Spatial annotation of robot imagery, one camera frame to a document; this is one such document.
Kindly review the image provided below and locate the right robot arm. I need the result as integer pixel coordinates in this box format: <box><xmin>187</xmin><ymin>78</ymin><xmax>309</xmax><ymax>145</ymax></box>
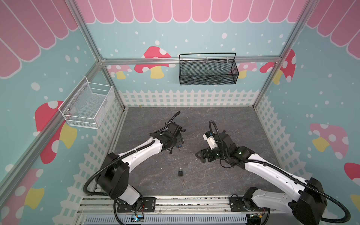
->
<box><xmin>196</xmin><ymin>121</ymin><xmax>351</xmax><ymax>225</ymax></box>

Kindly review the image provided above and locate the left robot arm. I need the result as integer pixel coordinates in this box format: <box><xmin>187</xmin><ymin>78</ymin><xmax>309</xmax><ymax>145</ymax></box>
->
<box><xmin>83</xmin><ymin>111</ymin><xmax>186</xmax><ymax>211</ymax></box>

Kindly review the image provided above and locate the black padlock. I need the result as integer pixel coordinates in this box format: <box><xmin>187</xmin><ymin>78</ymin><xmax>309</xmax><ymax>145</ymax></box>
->
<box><xmin>178</xmin><ymin>168</ymin><xmax>184</xmax><ymax>177</ymax></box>

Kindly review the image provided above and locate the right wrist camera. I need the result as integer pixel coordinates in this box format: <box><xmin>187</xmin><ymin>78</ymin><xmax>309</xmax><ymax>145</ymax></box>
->
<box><xmin>203</xmin><ymin>131</ymin><xmax>218</xmax><ymax>150</ymax></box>

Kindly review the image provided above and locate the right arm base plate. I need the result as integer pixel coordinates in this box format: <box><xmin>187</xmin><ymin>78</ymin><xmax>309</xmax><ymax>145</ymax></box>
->
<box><xmin>229</xmin><ymin>196</ymin><xmax>263</xmax><ymax>212</ymax></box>

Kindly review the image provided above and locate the aluminium front rail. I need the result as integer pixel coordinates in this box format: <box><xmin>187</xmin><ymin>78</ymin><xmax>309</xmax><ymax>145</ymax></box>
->
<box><xmin>75</xmin><ymin>193</ymin><xmax>304</xmax><ymax>216</ymax></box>

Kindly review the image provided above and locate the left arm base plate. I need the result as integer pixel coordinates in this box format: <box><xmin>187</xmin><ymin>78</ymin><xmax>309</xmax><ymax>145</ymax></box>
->
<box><xmin>116</xmin><ymin>197</ymin><xmax>157</xmax><ymax>213</ymax></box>

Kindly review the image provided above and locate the black wire mesh basket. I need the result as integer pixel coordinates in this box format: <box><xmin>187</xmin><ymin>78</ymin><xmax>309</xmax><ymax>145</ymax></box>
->
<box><xmin>179</xmin><ymin>52</ymin><xmax>240</xmax><ymax>86</ymax></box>

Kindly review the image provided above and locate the white vented cable duct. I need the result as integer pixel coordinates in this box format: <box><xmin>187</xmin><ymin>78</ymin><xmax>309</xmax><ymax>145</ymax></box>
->
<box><xmin>82</xmin><ymin>214</ymin><xmax>248</xmax><ymax>225</ymax></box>

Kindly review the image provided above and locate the white wire mesh basket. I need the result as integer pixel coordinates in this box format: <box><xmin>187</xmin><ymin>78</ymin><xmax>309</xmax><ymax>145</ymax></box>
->
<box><xmin>59</xmin><ymin>77</ymin><xmax>115</xmax><ymax>129</ymax></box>

